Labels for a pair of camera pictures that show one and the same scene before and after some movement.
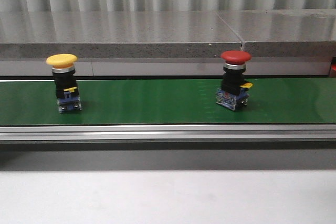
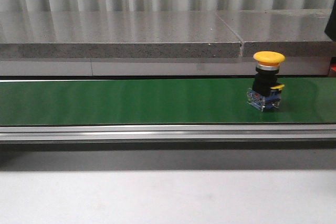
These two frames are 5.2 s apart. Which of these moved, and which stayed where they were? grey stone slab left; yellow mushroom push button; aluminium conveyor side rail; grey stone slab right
Moved: yellow mushroom push button
Stayed: grey stone slab left; grey stone slab right; aluminium conveyor side rail
